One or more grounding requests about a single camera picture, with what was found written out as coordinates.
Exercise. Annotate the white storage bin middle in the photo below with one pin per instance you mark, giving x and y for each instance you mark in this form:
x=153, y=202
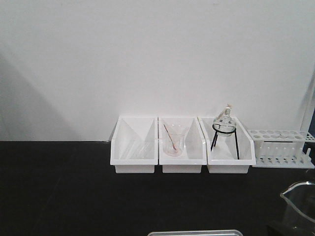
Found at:
x=194, y=155

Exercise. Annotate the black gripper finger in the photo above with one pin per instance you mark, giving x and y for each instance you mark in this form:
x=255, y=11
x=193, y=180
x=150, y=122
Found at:
x=277, y=228

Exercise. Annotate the red stirring rod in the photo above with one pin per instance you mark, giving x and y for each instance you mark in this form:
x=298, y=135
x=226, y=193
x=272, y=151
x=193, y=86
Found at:
x=173, y=145

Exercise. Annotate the glass alcohol lamp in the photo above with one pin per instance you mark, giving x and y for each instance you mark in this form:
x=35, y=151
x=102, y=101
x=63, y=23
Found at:
x=224, y=121

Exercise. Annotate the white test tube rack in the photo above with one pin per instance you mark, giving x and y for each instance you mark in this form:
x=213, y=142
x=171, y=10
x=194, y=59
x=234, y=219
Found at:
x=281, y=148

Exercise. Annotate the white storage bin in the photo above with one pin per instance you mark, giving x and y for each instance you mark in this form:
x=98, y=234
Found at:
x=230, y=155
x=134, y=145
x=194, y=155

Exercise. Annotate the white storage bin left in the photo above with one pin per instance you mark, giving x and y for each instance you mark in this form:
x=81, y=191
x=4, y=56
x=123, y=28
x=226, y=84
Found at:
x=134, y=145

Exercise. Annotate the white storage bin right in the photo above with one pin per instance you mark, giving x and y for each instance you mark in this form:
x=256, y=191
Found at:
x=230, y=155

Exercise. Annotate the small glass beaker in bin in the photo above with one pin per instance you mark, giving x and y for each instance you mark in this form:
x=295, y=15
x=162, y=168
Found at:
x=174, y=140

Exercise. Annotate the silver metal tray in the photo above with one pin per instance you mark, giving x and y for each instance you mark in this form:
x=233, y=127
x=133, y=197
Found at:
x=232, y=232

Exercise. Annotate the clear glass beaker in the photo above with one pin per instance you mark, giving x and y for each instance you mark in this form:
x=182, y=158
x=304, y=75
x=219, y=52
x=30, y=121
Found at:
x=299, y=215

